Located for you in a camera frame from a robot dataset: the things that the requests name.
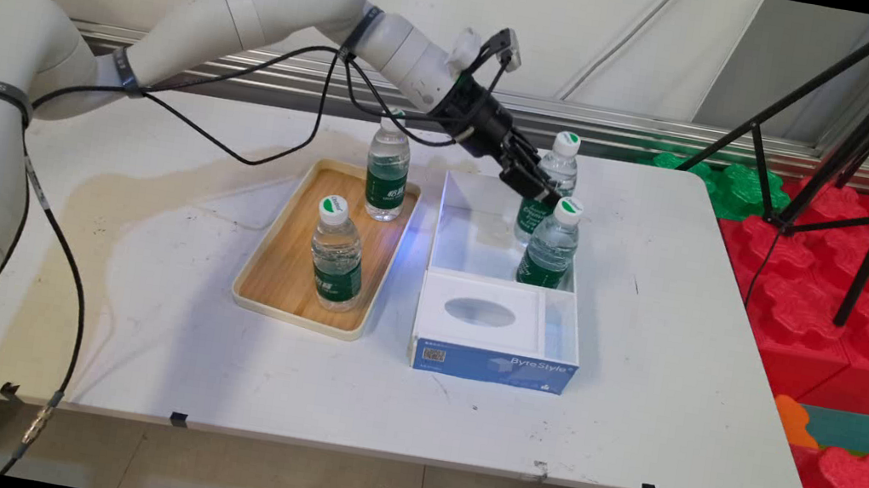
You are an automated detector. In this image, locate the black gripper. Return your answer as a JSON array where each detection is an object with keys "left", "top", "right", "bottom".
[{"left": 419, "top": 71, "right": 578, "bottom": 210}]

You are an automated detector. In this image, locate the water bottle green label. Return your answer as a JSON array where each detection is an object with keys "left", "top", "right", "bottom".
[
  {"left": 358, "top": 106, "right": 419, "bottom": 225},
  {"left": 302, "top": 192, "right": 376, "bottom": 317},
  {"left": 510, "top": 125, "right": 585, "bottom": 253},
  {"left": 514, "top": 192, "right": 586, "bottom": 293}
]

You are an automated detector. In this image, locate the green foam block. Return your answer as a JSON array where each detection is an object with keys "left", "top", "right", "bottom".
[{"left": 645, "top": 146, "right": 798, "bottom": 231}]

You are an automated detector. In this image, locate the white and blue ByteStyle box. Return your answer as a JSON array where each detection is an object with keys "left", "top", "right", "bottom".
[{"left": 405, "top": 165, "right": 607, "bottom": 398}]

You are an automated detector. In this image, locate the wooden tray cream rim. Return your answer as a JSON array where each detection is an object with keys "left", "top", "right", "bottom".
[{"left": 227, "top": 148, "right": 425, "bottom": 350}]

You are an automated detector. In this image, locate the large red foam block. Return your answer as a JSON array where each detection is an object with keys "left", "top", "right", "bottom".
[{"left": 693, "top": 210, "right": 869, "bottom": 416}]

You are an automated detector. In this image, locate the orange foam piece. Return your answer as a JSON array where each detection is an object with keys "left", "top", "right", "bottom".
[{"left": 768, "top": 394, "right": 825, "bottom": 450}]

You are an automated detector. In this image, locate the teal foam mat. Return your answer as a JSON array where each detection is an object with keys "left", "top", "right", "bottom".
[{"left": 797, "top": 404, "right": 869, "bottom": 456}]

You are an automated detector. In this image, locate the aluminium wall rail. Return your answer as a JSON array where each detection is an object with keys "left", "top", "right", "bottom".
[{"left": 68, "top": 19, "right": 869, "bottom": 194}]

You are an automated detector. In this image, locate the black looping arm cable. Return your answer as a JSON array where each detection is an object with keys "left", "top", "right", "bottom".
[{"left": 135, "top": 21, "right": 343, "bottom": 178}]

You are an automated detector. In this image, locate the black taut arm cable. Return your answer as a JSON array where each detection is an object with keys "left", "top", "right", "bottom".
[{"left": 31, "top": 3, "right": 342, "bottom": 152}]

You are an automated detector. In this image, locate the black cable with metal connector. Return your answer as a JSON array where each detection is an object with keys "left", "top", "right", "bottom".
[{"left": 0, "top": 126, "right": 113, "bottom": 484}]

